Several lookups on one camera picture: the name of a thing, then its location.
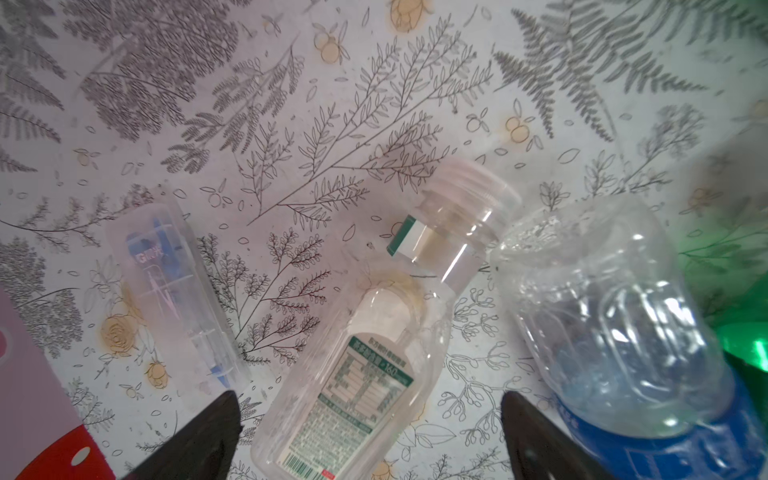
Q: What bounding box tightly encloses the clear plastic pen box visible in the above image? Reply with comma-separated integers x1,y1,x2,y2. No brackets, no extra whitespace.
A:
105,197,249,396

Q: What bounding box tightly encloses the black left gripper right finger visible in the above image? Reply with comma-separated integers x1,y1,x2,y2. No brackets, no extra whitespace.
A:
501,391,614,480

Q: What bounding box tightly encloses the clear bottle blue label left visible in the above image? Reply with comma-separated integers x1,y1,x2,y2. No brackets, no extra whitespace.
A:
490,194,767,479

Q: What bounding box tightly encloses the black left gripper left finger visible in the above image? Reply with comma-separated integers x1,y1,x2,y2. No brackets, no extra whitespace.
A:
125,390,242,480

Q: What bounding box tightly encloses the green bottle yellow cap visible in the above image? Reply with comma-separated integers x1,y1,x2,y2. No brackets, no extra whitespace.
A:
713,284,767,426

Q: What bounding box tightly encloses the square clear bottle green label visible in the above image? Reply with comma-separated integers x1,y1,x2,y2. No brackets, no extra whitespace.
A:
251,160,521,479

